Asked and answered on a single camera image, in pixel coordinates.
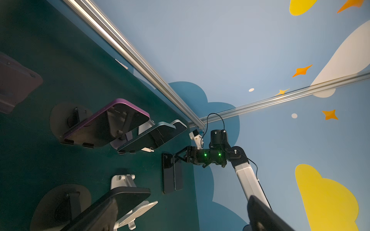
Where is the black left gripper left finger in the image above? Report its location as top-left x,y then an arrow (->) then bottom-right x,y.
62,199 -> 118,231

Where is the black round phone stand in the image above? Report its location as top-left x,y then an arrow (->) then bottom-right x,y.
49,102 -> 93,141

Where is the purple phone stand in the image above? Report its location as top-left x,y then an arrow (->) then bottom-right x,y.
1,53 -> 43,114

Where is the white stand back right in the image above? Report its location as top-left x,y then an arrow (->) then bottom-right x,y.
110,120 -> 155,150

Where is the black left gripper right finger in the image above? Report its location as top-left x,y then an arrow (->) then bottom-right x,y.
247,195 -> 294,231

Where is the aluminium back frame rail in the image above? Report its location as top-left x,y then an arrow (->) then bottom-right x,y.
64,0 -> 205,129

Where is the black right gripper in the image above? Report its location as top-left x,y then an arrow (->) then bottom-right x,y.
185,146 -> 211,168

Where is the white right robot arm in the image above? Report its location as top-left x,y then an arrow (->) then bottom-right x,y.
177,130 -> 271,208

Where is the aluminium right frame post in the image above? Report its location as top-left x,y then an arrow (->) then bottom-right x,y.
200,70 -> 370,123

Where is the white phone stand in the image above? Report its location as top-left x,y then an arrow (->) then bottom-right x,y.
110,174 -> 158,231

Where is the white-framed phone back right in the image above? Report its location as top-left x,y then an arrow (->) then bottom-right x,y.
171,119 -> 188,137

